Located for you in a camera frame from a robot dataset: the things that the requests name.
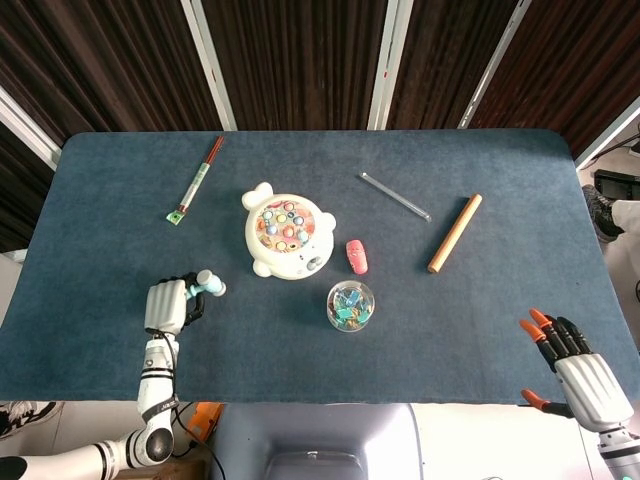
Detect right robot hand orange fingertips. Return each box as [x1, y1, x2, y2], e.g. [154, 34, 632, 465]
[518, 308, 635, 434]

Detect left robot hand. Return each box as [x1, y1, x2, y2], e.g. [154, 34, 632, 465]
[143, 271, 207, 337]

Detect light blue toy hammer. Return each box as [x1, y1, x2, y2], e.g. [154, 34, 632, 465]
[184, 269, 227, 301]

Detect white whack-a-mole toy game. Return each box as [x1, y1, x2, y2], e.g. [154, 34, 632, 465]
[241, 182, 336, 281]

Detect chopsticks in paper sleeve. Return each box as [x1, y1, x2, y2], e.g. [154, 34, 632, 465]
[164, 135, 225, 225]

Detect orange device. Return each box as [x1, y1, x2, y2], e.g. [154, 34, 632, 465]
[188, 401, 224, 442]

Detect blue table cloth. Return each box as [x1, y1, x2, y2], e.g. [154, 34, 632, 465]
[0, 128, 640, 406]

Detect cardboard box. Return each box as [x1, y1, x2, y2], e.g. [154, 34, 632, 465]
[117, 457, 207, 480]

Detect black grey sneaker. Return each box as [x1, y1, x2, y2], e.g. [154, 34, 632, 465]
[582, 183, 626, 245]

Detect white trouser leg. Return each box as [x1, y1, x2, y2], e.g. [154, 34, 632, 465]
[612, 198, 640, 236]

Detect white grey sneaker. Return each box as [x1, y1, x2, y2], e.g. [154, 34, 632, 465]
[0, 399, 65, 441]

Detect dark brown slatted panel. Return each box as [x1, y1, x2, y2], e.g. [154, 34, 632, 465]
[469, 0, 640, 156]
[0, 0, 224, 171]
[199, 0, 396, 132]
[387, 0, 521, 131]
[0, 122, 56, 254]

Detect clear box of binder clips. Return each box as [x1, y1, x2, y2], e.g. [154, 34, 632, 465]
[326, 280, 376, 332]

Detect grey robot torso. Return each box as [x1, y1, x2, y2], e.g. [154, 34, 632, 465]
[212, 402, 426, 480]

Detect pink oblong toy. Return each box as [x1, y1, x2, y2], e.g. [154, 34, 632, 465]
[345, 239, 371, 275]

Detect wooden rolling pin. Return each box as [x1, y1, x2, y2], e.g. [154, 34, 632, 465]
[427, 193, 483, 274]

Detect black flat case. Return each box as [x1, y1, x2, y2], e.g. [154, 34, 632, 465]
[593, 168, 640, 185]

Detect clear glass test tube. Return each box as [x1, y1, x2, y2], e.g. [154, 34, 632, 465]
[359, 171, 433, 224]

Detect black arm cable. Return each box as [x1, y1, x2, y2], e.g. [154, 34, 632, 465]
[152, 330, 224, 480]

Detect white screen frame post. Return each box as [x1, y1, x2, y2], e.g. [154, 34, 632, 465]
[574, 94, 640, 171]
[0, 84, 64, 171]
[179, 0, 237, 131]
[367, 0, 414, 131]
[457, 0, 534, 130]

